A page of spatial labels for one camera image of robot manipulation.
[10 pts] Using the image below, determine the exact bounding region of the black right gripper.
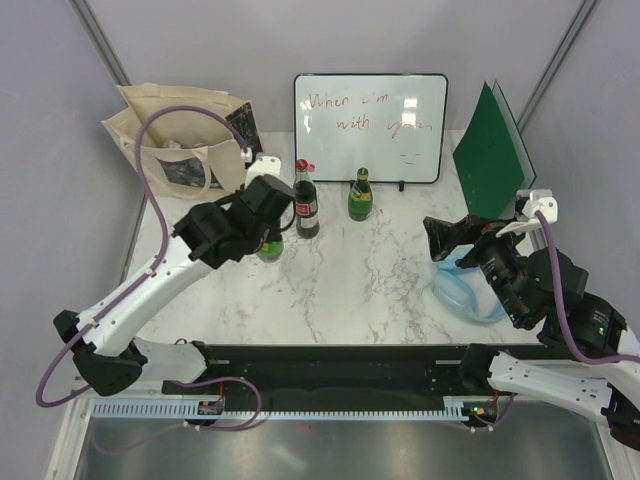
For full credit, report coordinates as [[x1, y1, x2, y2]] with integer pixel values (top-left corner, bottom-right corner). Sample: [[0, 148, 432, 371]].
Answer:
[[420, 213, 529, 323]]

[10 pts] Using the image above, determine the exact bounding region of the green perrier bottle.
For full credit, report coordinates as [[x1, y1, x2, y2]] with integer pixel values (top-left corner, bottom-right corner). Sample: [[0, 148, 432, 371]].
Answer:
[[256, 232, 284, 263], [348, 167, 373, 221]]

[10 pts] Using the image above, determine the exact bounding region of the Coca-Cola glass bottle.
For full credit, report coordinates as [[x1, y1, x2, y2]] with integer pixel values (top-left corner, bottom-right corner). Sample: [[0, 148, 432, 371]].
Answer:
[[293, 159, 320, 239]]

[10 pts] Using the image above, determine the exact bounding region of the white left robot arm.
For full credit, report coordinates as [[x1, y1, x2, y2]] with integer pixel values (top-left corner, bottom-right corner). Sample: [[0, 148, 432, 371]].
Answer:
[[54, 175, 294, 396]]

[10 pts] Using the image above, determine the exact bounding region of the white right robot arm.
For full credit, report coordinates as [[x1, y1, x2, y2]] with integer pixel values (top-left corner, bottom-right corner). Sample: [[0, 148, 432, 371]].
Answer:
[[423, 213, 639, 450]]

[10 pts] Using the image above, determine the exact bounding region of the beige canvas tote bag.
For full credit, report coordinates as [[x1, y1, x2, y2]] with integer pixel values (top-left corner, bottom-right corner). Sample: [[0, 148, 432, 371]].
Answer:
[[102, 83, 263, 202]]

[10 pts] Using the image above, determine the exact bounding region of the light blue face mask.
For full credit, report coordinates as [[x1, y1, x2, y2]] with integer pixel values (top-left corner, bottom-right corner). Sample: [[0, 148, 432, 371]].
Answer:
[[431, 259, 506, 325]]

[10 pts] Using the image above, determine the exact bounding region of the green folder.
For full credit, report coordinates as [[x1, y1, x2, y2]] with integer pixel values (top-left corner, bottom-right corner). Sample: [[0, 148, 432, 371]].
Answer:
[[453, 83, 537, 219]]

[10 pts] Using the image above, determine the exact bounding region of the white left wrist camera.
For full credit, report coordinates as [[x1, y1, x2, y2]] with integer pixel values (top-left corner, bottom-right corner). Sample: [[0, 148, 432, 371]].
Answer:
[[244, 153, 282, 187]]

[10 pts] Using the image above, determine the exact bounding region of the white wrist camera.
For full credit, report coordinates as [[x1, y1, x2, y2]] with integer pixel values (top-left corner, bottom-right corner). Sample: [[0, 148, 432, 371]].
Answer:
[[496, 189, 558, 238], [244, 153, 282, 187]]

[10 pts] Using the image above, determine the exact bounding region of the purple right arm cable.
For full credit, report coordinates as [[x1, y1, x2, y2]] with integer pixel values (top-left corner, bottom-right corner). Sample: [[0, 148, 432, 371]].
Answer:
[[534, 212, 640, 364]]

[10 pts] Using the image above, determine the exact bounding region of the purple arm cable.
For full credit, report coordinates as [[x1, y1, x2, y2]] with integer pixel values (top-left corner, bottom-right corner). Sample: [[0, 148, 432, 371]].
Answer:
[[534, 212, 640, 364], [35, 104, 252, 409]]

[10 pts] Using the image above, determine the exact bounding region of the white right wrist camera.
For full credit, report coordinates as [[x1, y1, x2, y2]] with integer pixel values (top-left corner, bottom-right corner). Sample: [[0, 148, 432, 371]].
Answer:
[[496, 189, 558, 238]]

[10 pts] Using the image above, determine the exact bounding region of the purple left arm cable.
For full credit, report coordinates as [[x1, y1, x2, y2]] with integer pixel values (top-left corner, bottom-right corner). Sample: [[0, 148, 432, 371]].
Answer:
[[35, 104, 252, 409]]

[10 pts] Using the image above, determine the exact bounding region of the small whiteboard black frame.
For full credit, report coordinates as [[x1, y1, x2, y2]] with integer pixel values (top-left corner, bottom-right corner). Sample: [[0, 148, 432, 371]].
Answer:
[[293, 73, 449, 184]]

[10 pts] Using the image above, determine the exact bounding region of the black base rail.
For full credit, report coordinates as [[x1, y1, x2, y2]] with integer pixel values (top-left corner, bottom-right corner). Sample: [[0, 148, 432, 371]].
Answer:
[[160, 342, 566, 414]]

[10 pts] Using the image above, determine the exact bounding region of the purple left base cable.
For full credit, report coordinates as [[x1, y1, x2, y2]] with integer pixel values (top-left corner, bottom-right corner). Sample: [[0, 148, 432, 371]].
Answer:
[[92, 377, 263, 455]]

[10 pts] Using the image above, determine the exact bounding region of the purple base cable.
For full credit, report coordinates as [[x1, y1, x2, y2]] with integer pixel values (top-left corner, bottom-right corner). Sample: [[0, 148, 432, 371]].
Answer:
[[92, 377, 263, 455], [462, 389, 516, 434]]

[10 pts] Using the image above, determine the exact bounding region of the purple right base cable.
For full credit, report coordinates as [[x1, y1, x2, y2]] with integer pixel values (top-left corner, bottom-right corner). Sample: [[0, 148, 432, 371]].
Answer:
[[462, 389, 516, 434]]

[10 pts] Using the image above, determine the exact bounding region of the white slotted cable duct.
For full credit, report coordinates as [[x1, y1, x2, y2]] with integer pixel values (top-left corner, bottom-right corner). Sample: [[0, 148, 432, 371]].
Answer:
[[92, 397, 501, 420]]

